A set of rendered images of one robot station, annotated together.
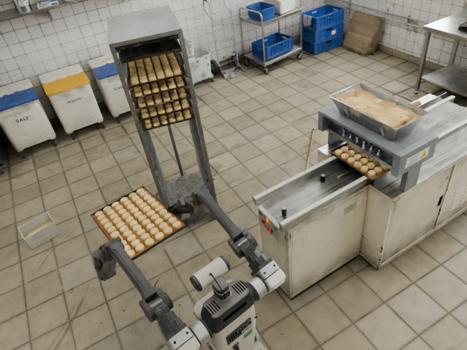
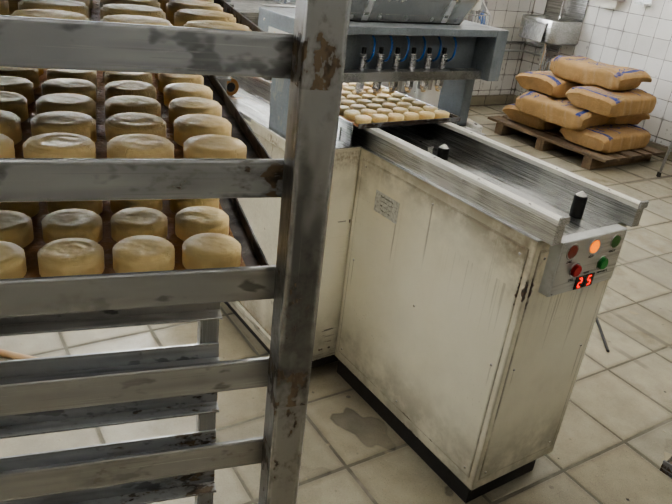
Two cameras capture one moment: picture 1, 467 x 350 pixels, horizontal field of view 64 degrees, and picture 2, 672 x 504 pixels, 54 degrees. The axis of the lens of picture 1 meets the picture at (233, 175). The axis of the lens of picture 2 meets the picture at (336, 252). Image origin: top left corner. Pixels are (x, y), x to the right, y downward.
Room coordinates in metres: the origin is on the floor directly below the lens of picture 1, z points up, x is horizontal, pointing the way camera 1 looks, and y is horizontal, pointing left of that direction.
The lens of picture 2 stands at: (2.52, 1.10, 1.40)
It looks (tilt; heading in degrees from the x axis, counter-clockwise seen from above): 26 degrees down; 259
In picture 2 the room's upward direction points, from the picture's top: 7 degrees clockwise
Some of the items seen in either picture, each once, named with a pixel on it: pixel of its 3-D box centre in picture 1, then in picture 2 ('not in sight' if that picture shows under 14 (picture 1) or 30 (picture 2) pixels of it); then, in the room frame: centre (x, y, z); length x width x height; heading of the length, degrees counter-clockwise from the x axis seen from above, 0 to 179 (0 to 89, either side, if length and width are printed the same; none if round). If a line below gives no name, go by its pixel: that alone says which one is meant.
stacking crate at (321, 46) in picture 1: (321, 42); not in sight; (6.26, -1.84, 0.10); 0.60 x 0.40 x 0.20; 111
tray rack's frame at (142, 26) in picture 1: (169, 128); not in sight; (2.80, 0.48, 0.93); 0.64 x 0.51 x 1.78; 10
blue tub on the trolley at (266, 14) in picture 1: (260, 11); not in sight; (5.82, -0.78, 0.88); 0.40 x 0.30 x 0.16; 27
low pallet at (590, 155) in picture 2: not in sight; (571, 139); (-0.30, -3.90, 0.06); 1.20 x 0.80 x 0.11; 116
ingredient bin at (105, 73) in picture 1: (119, 87); not in sight; (5.04, 1.39, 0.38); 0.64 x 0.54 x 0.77; 23
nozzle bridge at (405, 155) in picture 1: (370, 143); (380, 75); (2.05, -0.97, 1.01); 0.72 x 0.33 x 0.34; 25
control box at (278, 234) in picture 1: (269, 223); (583, 259); (1.68, -0.19, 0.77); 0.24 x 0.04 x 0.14; 25
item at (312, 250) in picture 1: (312, 230); (455, 303); (1.84, -0.52, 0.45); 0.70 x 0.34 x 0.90; 115
